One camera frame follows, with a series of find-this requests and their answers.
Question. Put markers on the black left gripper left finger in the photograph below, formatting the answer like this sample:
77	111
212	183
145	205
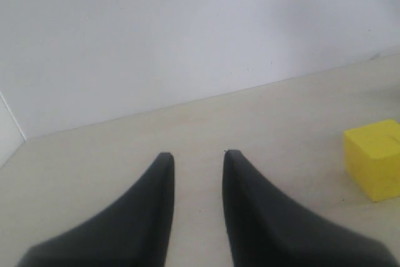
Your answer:
132	231

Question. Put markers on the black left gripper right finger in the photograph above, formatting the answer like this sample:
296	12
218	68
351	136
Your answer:
265	227

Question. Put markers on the yellow foam cube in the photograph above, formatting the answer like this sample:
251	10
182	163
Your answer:
371	155

